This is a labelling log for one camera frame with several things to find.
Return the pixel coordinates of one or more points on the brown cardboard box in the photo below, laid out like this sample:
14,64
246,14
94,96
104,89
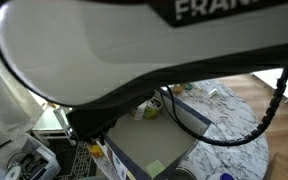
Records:
280,168

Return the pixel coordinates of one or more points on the dark blue shoe box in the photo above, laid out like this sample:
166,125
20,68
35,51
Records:
150,140

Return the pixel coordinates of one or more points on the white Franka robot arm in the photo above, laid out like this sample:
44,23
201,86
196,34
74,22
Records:
117,50

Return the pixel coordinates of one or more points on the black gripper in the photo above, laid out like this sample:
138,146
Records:
90,123

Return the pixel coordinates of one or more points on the orange brown wooden piece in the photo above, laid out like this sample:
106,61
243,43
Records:
178,88

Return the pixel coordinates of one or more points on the white curtain sheet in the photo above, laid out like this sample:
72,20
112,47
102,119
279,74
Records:
4,110

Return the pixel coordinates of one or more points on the clear storage bin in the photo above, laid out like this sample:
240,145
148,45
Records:
34,163

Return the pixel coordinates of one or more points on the white green tube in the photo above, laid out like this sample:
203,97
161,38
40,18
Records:
212,92

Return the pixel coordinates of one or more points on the green sticky note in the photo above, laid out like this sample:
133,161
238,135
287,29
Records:
155,168

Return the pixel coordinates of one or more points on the white wooden chair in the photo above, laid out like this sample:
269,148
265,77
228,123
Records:
47,121

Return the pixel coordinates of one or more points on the patterned dark rug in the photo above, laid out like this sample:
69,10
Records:
80,163

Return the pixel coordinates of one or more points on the white paper roll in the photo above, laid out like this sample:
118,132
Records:
13,173

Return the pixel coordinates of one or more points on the green plastic lid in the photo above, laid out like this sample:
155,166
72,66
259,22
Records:
188,86

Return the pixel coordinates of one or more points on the blue white bottle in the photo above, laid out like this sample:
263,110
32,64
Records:
227,176

